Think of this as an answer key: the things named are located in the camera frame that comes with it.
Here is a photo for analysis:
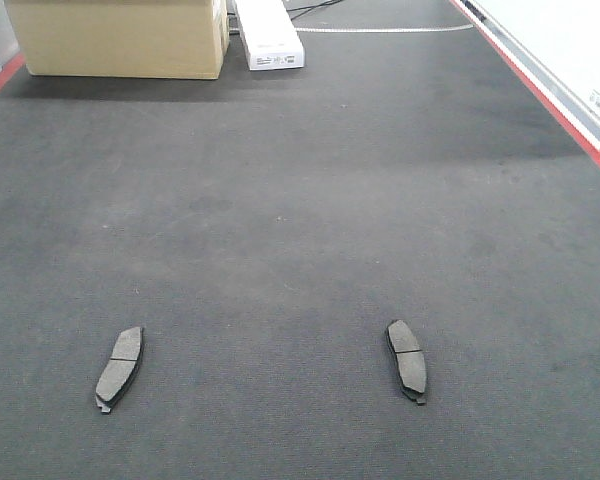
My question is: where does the cardboard box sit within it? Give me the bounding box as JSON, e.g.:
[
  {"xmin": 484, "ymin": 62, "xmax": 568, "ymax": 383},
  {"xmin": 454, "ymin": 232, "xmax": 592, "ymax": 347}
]
[{"xmin": 6, "ymin": 1, "xmax": 229, "ymax": 80}]

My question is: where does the dark brake pad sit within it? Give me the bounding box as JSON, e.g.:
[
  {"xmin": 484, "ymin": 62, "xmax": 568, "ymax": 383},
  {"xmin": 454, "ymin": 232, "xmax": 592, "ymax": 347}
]
[
  {"xmin": 386, "ymin": 320, "xmax": 427, "ymax": 405},
  {"xmin": 95, "ymin": 326, "xmax": 144, "ymax": 414}
]

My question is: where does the white conveyor side rail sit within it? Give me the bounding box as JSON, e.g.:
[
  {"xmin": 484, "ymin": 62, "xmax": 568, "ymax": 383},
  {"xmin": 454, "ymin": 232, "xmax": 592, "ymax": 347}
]
[{"xmin": 455, "ymin": 1, "xmax": 600, "ymax": 168}]

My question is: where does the long white box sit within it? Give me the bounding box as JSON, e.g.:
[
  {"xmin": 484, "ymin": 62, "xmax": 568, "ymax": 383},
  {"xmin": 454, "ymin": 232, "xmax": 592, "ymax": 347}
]
[{"xmin": 233, "ymin": 0, "xmax": 305, "ymax": 71}]

